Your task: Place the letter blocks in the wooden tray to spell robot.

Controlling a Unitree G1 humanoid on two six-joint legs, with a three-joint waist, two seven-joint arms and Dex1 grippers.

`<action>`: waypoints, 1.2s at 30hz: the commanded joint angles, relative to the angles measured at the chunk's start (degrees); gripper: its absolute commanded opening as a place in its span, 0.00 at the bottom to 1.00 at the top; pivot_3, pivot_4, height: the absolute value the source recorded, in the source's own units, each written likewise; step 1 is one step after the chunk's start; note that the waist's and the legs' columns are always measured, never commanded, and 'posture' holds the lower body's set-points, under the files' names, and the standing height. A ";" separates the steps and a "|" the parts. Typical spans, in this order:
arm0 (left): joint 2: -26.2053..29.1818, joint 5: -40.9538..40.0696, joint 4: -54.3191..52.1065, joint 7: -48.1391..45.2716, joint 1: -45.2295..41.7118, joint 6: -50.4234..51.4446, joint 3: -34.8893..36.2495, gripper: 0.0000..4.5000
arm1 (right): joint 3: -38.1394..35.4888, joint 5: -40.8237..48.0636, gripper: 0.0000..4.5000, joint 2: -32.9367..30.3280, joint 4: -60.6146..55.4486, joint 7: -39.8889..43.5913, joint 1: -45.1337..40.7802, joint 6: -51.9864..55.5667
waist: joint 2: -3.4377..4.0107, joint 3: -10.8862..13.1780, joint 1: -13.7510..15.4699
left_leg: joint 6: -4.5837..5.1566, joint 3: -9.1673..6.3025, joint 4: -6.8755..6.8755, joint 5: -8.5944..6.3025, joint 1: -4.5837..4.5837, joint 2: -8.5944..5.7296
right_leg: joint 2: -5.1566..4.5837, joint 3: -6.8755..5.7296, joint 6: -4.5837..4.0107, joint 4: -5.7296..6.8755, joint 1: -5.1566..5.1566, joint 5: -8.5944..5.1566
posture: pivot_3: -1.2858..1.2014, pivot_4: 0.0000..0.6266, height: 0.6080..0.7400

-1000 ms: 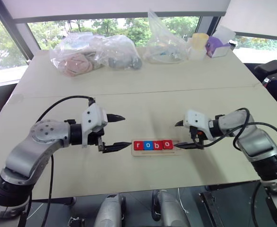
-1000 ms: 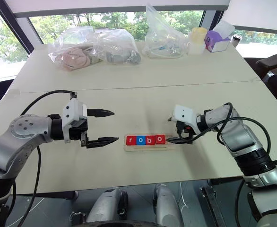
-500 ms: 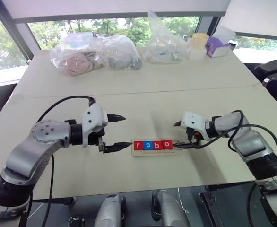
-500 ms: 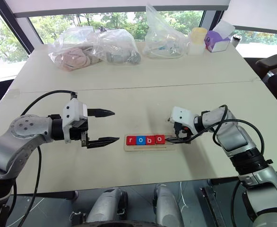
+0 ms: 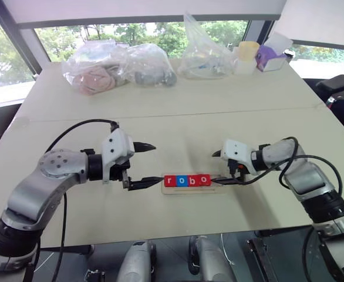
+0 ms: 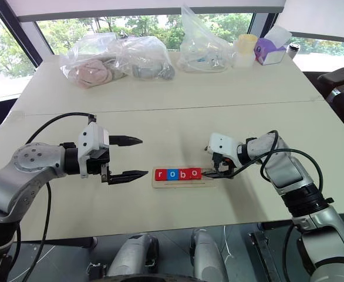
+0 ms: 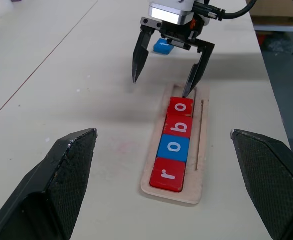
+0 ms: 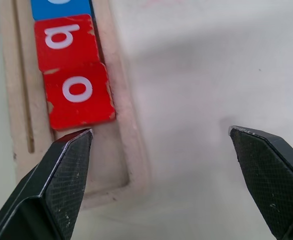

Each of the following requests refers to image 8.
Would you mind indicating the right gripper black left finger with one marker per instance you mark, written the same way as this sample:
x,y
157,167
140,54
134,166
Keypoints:
x,y
56,190

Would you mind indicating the wooden letter tray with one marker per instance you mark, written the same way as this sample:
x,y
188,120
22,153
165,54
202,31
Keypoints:
x,y
106,162

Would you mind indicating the red letter tile b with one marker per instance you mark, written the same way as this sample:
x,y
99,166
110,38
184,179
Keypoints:
x,y
66,40

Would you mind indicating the blue letter tile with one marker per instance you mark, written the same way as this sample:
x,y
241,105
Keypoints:
x,y
61,11

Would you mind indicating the red letter tile o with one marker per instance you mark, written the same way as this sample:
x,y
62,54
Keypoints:
x,y
79,95

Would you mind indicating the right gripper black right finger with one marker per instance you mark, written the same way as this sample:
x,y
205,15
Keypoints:
x,y
266,175

